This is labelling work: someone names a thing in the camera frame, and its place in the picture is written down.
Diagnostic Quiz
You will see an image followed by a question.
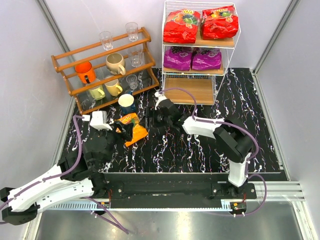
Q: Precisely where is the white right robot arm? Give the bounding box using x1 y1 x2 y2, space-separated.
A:
145 99 259 198

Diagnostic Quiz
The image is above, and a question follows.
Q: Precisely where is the clear glass bottom shelf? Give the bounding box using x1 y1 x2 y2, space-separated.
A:
126 74 138 91

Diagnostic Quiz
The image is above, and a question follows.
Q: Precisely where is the wooden cup rack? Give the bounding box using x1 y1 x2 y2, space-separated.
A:
51 27 160 115

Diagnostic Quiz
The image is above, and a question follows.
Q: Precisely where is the clear glass top left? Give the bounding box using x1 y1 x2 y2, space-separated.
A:
99 31 114 51

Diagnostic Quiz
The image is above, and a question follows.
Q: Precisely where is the orange candy bag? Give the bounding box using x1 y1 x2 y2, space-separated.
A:
115 112 148 148

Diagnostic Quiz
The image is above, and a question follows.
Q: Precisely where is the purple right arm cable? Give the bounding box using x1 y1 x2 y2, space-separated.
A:
159 87 268 217

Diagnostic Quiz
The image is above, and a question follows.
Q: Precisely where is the clear glass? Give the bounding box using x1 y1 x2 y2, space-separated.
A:
99 31 114 51
125 22 139 42

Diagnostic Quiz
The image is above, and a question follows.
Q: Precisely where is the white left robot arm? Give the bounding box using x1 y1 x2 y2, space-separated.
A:
0 111 148 226

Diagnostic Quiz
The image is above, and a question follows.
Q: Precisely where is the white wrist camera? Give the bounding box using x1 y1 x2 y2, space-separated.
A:
82 110 113 131
154 91 167 110

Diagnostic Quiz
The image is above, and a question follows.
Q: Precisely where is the orange mug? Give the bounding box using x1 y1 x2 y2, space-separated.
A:
75 61 96 85

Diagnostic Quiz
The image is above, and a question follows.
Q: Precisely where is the purple candy bag front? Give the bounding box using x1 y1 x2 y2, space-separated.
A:
191 48 222 71

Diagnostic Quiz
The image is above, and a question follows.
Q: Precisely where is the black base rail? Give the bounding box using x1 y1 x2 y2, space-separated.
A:
104 172 257 200

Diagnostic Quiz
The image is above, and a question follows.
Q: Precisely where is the beige round mug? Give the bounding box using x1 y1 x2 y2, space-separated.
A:
105 53 126 76

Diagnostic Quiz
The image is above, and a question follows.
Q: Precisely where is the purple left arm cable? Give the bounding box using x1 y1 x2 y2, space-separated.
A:
0 114 130 235

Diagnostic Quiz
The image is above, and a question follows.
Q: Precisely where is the purple candy bag back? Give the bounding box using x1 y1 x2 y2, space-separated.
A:
163 46 193 71

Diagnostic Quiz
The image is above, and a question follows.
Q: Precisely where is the blue mug white inside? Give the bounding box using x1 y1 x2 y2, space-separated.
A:
118 93 136 115

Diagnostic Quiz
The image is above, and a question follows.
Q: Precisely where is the clear glass shelf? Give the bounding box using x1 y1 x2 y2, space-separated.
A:
126 74 138 91
127 46 143 68

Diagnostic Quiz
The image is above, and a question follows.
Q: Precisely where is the pale green mug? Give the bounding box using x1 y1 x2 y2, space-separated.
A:
89 85 106 100

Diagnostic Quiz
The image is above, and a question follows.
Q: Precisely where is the clear glass top right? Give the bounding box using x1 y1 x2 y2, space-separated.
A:
125 22 139 42

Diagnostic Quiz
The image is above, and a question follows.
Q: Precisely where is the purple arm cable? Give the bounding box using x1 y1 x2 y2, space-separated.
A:
0 114 130 235
159 87 268 217

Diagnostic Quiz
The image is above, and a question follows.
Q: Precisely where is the yellow mug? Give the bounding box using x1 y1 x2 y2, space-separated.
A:
104 79 123 97

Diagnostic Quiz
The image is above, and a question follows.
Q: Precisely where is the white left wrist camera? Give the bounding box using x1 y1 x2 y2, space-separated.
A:
82 110 113 131

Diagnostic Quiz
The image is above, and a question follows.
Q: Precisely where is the clear glass middle shelf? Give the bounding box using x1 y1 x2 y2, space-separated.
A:
127 46 143 68

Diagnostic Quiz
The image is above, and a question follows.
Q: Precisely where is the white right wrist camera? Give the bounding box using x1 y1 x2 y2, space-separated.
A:
154 91 167 110

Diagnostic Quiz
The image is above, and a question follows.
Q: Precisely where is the purple candy bag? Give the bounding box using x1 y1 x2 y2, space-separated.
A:
191 48 222 71
163 46 193 71

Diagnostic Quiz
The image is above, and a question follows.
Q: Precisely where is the white wire wooden shelf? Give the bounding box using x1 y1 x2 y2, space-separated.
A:
162 0 241 105

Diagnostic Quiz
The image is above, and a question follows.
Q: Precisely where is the red candy bag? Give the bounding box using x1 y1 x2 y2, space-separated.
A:
200 5 239 40
163 9 201 44

